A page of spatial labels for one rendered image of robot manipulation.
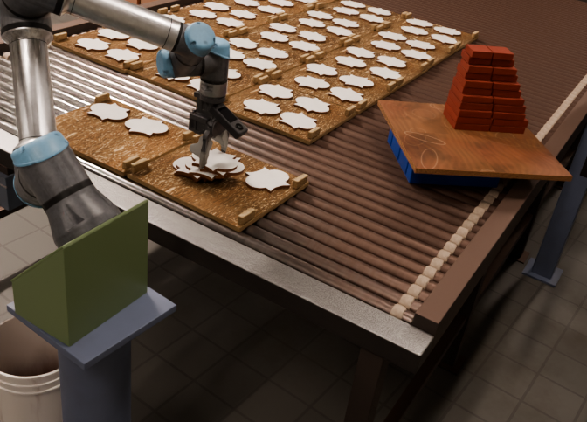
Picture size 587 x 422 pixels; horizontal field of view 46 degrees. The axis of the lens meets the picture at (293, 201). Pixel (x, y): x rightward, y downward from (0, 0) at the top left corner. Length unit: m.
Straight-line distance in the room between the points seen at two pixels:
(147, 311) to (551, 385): 1.91
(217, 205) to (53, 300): 0.58
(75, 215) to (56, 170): 0.10
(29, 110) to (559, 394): 2.28
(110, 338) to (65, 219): 0.28
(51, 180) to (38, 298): 0.25
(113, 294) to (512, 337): 2.06
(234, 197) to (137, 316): 0.50
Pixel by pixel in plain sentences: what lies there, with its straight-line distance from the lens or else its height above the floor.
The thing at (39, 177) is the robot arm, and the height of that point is 1.19.
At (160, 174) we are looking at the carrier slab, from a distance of 2.04.
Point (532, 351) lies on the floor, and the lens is 3.20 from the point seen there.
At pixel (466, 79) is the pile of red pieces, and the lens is 2.33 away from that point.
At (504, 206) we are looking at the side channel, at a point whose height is 0.95.
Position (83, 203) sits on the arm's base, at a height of 1.16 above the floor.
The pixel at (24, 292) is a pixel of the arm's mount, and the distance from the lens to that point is 1.59.
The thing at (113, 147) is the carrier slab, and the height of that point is 0.94.
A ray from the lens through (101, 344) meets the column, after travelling 1.57.
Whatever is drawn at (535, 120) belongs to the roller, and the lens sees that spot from 2.97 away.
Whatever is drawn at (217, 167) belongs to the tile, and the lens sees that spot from 1.96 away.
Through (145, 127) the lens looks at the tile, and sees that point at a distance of 2.28.
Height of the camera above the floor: 1.94
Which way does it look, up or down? 31 degrees down
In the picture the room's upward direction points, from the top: 8 degrees clockwise
